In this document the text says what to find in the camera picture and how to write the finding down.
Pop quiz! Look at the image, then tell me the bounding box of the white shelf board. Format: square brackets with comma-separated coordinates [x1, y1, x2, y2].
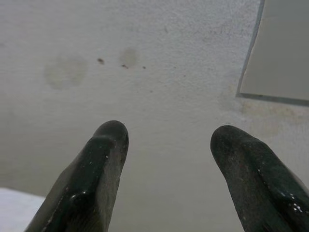
[0, 187, 46, 232]

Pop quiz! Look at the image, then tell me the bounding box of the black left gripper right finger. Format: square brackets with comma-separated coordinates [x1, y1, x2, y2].
[210, 125, 309, 232]

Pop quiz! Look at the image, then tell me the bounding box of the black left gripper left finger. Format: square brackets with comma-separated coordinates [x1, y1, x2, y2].
[24, 120, 129, 232]

